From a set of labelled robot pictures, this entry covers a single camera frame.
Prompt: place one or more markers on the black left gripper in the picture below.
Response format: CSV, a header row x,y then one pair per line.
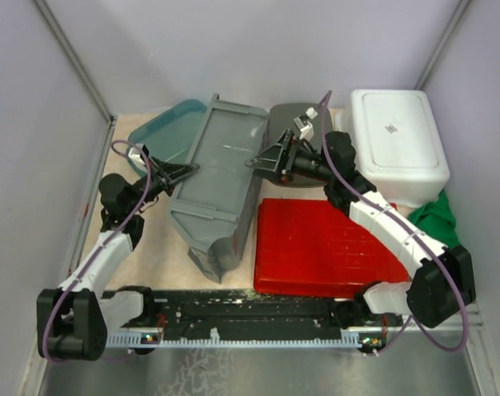
x,y
169,173

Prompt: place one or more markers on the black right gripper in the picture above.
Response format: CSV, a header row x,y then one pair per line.
x,y
280,157

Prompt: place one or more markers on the teal translucent plastic tub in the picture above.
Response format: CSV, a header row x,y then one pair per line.
x,y
170,135

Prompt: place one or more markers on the grey-green plastic tub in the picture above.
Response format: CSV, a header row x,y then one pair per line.
x,y
281,118

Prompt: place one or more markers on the grey plastic crate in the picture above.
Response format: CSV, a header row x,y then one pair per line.
x,y
213,209

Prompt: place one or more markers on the red plastic crate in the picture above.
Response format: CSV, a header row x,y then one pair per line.
x,y
308,248

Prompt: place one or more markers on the large white plastic container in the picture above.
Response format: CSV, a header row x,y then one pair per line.
x,y
398,146

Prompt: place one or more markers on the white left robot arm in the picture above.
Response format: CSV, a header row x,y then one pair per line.
x,y
75,319

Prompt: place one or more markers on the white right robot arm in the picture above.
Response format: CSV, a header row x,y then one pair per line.
x,y
440,280

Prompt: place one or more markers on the green cloth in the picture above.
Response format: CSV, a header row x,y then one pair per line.
x,y
437,220

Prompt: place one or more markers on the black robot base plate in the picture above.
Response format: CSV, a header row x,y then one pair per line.
x,y
245,319

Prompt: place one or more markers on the aluminium rail frame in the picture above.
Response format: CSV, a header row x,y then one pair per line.
x,y
455,322

